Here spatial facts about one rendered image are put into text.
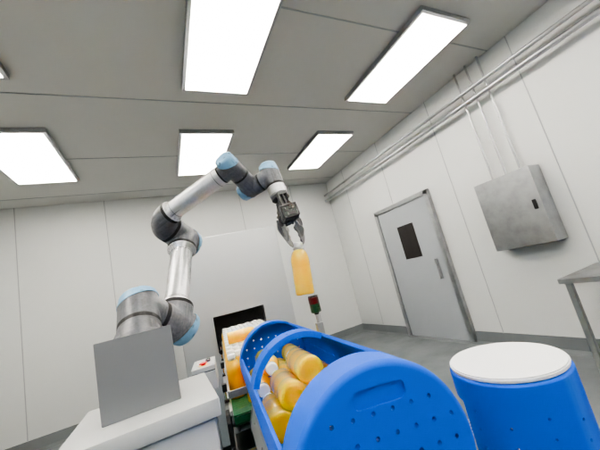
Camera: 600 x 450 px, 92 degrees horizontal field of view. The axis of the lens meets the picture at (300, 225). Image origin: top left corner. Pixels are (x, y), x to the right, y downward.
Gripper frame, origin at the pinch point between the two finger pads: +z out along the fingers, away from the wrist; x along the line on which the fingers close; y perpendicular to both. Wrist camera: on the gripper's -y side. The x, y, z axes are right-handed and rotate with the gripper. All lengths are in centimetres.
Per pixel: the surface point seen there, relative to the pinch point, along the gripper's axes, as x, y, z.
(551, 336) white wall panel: 279, -185, 138
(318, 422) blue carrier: -23, 61, 40
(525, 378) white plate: 28, 39, 58
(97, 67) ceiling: -76, -90, -217
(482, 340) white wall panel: 260, -265, 134
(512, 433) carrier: 21, 34, 68
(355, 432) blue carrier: -19, 60, 44
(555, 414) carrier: 29, 40, 66
